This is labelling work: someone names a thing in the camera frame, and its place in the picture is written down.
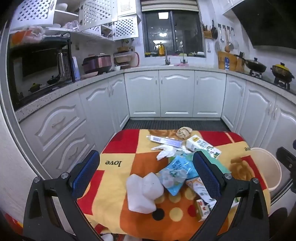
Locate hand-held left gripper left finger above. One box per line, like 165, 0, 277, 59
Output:
23, 150, 103, 241

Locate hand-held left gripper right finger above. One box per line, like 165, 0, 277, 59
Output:
192, 150, 270, 241

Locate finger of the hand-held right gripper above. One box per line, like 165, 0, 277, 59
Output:
276, 146, 296, 184

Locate white printed packet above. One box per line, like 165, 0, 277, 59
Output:
186, 177, 218, 209

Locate white plastic bin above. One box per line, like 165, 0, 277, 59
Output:
248, 147, 282, 192

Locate blue snack packet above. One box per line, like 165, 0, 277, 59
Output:
157, 155, 199, 196

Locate white and green milk carton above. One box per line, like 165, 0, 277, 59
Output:
186, 136, 222, 159

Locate small orange drink carton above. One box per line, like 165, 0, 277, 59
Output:
195, 199, 211, 222

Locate crumpled white tissue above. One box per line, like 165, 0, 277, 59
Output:
151, 144, 192, 161

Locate colourful printed blanket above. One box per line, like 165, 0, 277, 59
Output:
76, 128, 271, 241

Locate crumpled brown paper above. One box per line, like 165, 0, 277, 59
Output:
176, 126, 193, 139

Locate long blue white box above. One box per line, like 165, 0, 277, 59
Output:
146, 135, 183, 149

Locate dark striped floor mat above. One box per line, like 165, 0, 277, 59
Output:
122, 119, 236, 132

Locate gas stove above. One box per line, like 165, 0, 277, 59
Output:
249, 71, 292, 91

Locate yellow cooking pot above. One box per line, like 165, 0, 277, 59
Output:
270, 62, 295, 81

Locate white lower kitchen cabinets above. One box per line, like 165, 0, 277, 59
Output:
15, 68, 296, 209

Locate black wok with lid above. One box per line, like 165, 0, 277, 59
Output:
233, 54, 267, 73

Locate blue plastic container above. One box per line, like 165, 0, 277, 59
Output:
72, 56, 81, 81

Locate copper rice cooker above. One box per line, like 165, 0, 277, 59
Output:
82, 54, 113, 75

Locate wooden cutting board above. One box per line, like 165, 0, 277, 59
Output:
217, 51, 245, 72

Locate black microwave oven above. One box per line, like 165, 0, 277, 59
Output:
8, 46, 74, 109

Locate small metal faucet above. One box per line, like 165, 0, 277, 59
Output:
179, 45, 188, 64

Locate tall metal faucet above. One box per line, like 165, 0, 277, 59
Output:
154, 43, 171, 66

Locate hanging wooden spoon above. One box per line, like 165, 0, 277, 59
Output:
224, 27, 232, 52

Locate hanging metal strainer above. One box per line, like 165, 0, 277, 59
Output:
230, 27, 238, 50

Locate black range hood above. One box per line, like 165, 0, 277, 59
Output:
231, 0, 296, 50

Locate dark kitchen window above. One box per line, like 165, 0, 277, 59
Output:
142, 10, 205, 57

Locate plastic bags of food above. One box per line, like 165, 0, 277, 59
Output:
10, 25, 47, 44

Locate white lattice upper cabinets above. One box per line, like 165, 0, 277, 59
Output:
9, 0, 139, 42

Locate wall utensil holder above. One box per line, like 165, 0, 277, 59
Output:
202, 22, 213, 39

